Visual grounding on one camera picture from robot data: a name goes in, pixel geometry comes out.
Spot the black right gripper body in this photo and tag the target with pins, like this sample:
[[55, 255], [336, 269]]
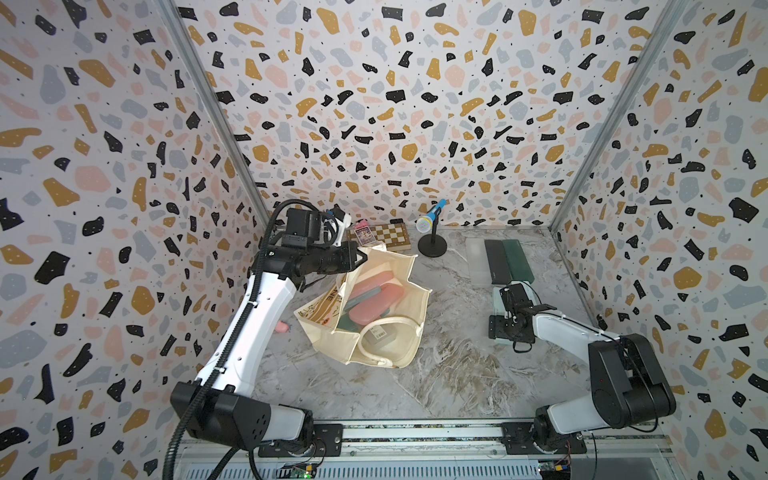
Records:
[[501, 327]]

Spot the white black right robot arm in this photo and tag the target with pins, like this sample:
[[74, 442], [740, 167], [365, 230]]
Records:
[[627, 383]]

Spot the light teal pencil case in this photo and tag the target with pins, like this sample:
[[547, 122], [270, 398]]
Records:
[[497, 302]]

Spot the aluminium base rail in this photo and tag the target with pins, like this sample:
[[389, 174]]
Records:
[[440, 449]]

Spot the grey barcoded pencil case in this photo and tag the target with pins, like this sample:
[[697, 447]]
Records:
[[381, 334]]

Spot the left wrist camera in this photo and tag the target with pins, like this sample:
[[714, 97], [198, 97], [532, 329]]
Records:
[[342, 220]]

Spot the cream floral canvas tote bag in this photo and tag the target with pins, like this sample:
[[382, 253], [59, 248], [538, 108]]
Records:
[[332, 333]]

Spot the blue toy microphone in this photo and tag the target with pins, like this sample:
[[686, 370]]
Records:
[[427, 222]]

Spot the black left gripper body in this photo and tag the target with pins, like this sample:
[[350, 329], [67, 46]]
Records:
[[331, 259]]

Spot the purple card box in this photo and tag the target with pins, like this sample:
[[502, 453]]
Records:
[[363, 233]]

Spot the dark green pencil case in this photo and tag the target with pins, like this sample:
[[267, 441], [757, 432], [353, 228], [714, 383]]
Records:
[[517, 262]]

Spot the translucent white pencil case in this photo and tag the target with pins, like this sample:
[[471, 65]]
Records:
[[477, 261]]

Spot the black microphone stand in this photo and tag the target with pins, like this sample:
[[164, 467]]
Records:
[[432, 244]]

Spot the black pencil case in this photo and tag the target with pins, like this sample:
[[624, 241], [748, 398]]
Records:
[[497, 262]]

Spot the pink pencil case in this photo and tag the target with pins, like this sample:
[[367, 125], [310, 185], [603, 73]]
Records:
[[370, 283], [375, 307]]

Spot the wooden chess board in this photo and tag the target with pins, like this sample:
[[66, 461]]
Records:
[[393, 236]]

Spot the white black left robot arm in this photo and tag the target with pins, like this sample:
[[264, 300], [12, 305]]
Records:
[[217, 405]]

